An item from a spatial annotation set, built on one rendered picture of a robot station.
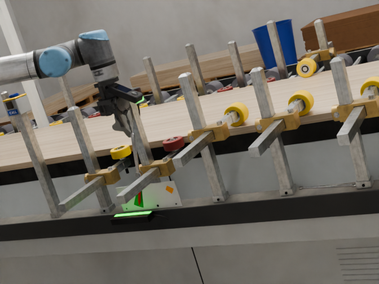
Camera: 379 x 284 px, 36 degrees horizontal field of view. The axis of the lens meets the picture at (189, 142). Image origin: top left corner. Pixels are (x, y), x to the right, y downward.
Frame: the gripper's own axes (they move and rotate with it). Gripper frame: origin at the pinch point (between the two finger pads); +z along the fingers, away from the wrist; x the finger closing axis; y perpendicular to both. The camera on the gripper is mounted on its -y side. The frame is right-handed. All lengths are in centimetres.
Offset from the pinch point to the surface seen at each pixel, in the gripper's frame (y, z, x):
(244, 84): 4, 13, -115
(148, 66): 57, -8, -115
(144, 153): 1.6, 9.7, -6.0
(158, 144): 7.6, 12.9, -26.1
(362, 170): -73, 25, -6
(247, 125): -31.0, 11.1, -26.8
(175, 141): -4.3, 10.8, -19.2
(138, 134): 1.4, 2.5, -6.0
